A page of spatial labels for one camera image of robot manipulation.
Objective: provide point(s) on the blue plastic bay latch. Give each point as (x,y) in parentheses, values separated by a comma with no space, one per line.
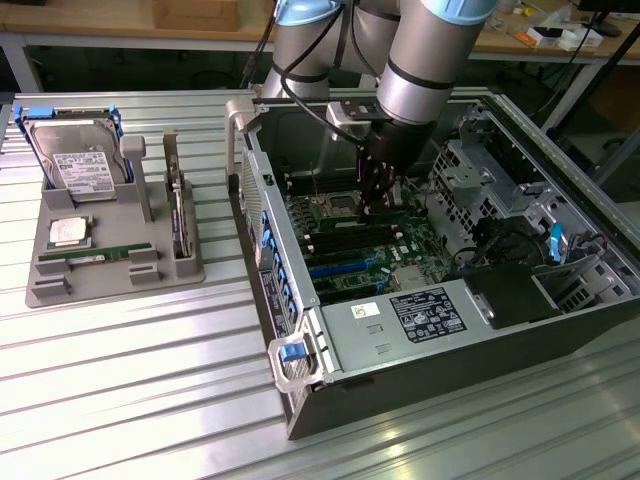
(556,245)

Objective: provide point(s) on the grey power supply unit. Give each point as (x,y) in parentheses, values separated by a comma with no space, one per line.
(360,345)

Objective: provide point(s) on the silver perforated drive cage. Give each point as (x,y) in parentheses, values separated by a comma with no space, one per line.
(465,175)

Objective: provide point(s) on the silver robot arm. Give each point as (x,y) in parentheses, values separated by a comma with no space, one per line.
(415,60)

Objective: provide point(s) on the thin metal locking lever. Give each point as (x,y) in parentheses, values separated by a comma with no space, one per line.
(315,182)

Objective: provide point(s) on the grey plastic parts rack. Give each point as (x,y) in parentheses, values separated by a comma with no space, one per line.
(110,232)

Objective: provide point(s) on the blue plastic disk bracket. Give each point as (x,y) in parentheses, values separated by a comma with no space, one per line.
(40,112)

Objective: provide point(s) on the silver hard disk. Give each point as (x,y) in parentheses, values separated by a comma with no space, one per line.
(75,150)

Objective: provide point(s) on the black monitor stand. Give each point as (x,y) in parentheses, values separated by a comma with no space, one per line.
(605,27)

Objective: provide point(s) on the blue expansion slot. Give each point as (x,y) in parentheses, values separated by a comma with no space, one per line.
(337,270)

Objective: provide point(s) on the small orange box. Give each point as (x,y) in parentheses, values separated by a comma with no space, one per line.
(527,37)

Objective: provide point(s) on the silver chipset heatsink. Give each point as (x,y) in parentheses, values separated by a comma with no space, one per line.
(410,279)

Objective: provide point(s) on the black tripod pole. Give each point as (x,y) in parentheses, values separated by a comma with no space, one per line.
(625,45)

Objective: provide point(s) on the small white box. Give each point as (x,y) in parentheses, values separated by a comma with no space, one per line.
(580,40)

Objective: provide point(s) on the black open PC case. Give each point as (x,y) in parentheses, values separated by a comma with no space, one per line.
(450,390)

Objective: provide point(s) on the metal CPU socket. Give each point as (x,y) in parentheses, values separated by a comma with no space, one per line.
(340,202)

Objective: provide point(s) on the CPU chip with silver lid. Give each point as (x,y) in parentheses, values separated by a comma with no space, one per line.
(67,231)

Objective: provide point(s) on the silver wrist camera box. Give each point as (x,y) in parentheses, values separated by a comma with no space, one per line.
(350,117)

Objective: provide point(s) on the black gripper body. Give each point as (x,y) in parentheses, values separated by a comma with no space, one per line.
(400,145)

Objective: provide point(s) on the black graphics card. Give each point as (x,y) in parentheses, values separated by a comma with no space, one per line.
(179,225)

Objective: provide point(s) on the green motherboard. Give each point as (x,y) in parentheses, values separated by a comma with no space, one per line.
(415,235)

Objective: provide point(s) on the wooden workbench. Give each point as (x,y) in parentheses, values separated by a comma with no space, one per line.
(530,52)
(75,20)

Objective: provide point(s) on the green RAM stick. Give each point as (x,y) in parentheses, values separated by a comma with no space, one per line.
(340,223)
(120,251)

